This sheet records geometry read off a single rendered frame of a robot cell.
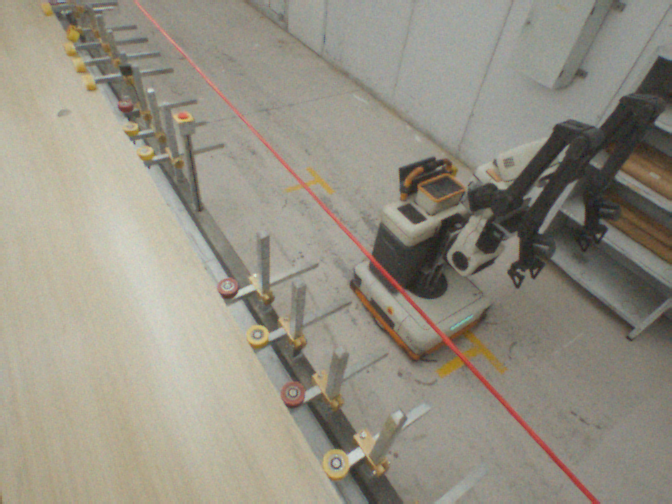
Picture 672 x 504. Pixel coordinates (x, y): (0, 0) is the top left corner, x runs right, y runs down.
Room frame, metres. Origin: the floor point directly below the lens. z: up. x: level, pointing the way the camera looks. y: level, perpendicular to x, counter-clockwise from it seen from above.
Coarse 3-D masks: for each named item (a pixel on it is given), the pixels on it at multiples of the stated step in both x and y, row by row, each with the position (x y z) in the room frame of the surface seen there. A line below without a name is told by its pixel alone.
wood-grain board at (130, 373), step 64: (0, 0) 3.33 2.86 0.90; (0, 64) 2.37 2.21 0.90; (64, 64) 2.50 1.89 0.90; (0, 128) 1.74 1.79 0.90; (64, 128) 1.83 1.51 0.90; (0, 192) 1.29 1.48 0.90; (64, 192) 1.35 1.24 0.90; (128, 192) 1.42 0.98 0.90; (0, 256) 0.95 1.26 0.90; (64, 256) 1.00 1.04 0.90; (128, 256) 1.05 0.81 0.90; (192, 256) 1.10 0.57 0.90; (0, 320) 0.69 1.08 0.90; (64, 320) 0.73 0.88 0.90; (128, 320) 0.77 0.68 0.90; (192, 320) 0.81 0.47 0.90; (0, 384) 0.48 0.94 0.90; (64, 384) 0.51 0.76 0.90; (128, 384) 0.54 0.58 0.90; (192, 384) 0.58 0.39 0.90; (256, 384) 0.61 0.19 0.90; (0, 448) 0.31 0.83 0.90; (64, 448) 0.34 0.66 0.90; (128, 448) 0.36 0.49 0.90; (192, 448) 0.39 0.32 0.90; (256, 448) 0.42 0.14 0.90
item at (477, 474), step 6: (480, 468) 0.48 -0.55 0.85; (486, 468) 0.48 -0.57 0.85; (474, 474) 0.46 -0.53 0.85; (480, 474) 0.46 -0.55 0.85; (462, 480) 0.44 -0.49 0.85; (468, 480) 0.44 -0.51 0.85; (474, 480) 0.44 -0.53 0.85; (456, 486) 0.42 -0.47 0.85; (462, 486) 0.42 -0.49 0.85; (468, 486) 0.42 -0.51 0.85; (450, 492) 0.40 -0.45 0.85; (456, 492) 0.40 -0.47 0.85; (462, 492) 0.40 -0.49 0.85; (444, 498) 0.38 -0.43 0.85; (450, 498) 0.38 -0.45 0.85; (456, 498) 0.38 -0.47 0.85
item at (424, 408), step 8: (416, 408) 0.65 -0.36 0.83; (424, 408) 0.65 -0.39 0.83; (432, 408) 0.66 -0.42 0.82; (408, 416) 0.62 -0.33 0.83; (416, 416) 0.62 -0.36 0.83; (408, 424) 0.59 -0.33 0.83; (360, 448) 0.49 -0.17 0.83; (352, 456) 0.46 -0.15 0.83; (360, 456) 0.46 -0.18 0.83; (352, 464) 0.44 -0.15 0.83
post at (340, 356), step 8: (336, 352) 0.65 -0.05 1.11; (344, 352) 0.65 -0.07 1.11; (336, 360) 0.64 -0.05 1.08; (344, 360) 0.65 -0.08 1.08; (336, 368) 0.64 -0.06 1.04; (344, 368) 0.65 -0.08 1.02; (328, 376) 0.66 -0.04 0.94; (336, 376) 0.63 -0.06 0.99; (328, 384) 0.65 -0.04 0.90; (336, 384) 0.64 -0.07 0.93; (328, 392) 0.65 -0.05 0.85; (336, 392) 0.65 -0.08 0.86
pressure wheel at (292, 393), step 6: (288, 384) 0.62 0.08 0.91; (294, 384) 0.63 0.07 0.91; (300, 384) 0.63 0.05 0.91; (282, 390) 0.60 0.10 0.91; (288, 390) 0.60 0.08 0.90; (294, 390) 0.60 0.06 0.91; (300, 390) 0.61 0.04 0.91; (282, 396) 0.58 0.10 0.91; (288, 396) 0.59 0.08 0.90; (294, 396) 0.59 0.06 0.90; (300, 396) 0.59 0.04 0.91; (288, 402) 0.56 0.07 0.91; (294, 402) 0.57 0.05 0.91; (300, 402) 0.57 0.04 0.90; (294, 408) 0.56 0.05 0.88
